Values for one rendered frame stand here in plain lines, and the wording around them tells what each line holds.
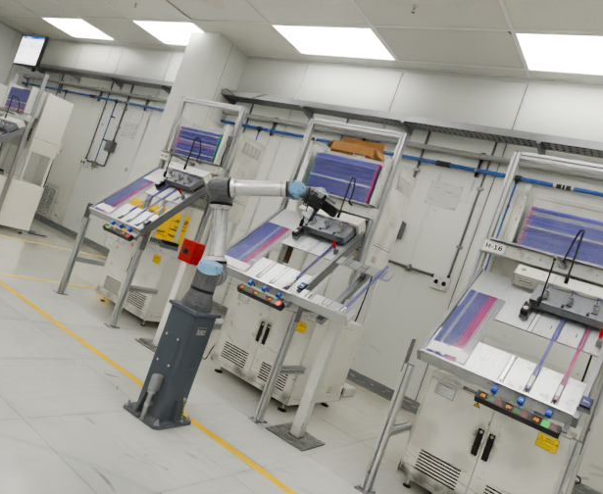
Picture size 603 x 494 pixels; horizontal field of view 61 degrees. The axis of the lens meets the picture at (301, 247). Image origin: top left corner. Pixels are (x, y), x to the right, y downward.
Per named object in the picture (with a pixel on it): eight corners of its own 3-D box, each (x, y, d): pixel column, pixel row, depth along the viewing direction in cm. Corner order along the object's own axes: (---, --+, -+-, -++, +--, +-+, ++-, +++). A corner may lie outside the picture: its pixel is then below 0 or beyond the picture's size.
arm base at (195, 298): (196, 312, 234) (203, 291, 234) (174, 300, 242) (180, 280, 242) (217, 314, 247) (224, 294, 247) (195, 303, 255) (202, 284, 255)
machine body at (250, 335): (283, 415, 309) (318, 319, 309) (206, 368, 349) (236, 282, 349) (335, 408, 362) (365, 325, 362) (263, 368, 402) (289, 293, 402)
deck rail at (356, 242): (296, 305, 287) (294, 296, 283) (293, 304, 288) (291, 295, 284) (366, 239, 328) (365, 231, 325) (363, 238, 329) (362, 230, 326)
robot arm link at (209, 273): (187, 283, 239) (197, 257, 239) (195, 282, 253) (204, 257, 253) (211, 292, 238) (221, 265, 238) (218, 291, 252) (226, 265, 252)
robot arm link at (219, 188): (201, 172, 241) (305, 175, 238) (207, 176, 252) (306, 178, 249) (200, 197, 241) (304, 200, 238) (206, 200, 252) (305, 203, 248)
